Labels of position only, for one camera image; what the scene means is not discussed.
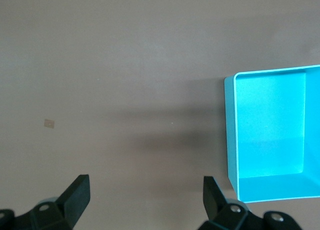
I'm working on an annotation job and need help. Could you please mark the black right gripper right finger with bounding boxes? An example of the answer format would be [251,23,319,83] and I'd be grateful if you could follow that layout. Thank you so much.
[199,176,301,230]

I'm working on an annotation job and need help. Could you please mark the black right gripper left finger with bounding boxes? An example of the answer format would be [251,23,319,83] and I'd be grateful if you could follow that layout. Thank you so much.
[0,174,91,230]

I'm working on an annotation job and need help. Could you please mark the cyan plastic storage bin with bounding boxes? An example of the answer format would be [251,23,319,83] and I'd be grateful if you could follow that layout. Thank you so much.
[223,64,320,204]

